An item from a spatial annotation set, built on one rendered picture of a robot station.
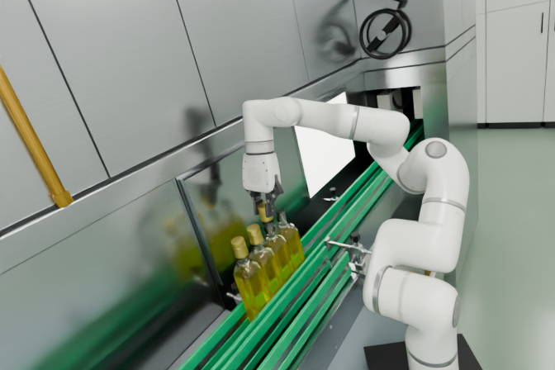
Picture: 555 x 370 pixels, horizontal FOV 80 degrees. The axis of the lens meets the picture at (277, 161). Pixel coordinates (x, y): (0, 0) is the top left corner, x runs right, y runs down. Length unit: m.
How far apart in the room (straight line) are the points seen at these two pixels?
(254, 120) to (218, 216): 0.30
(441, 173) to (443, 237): 0.13
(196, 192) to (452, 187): 0.60
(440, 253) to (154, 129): 0.67
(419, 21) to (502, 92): 2.95
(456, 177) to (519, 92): 3.74
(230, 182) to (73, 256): 0.42
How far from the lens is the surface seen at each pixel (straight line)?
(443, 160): 0.77
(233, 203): 0.98
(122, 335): 0.93
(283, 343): 0.87
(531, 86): 4.46
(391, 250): 0.74
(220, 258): 0.99
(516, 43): 4.38
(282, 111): 0.79
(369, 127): 0.80
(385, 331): 1.12
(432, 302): 0.69
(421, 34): 1.64
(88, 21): 0.82
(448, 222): 0.74
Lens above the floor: 1.60
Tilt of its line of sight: 21 degrees down
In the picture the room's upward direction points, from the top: 14 degrees counter-clockwise
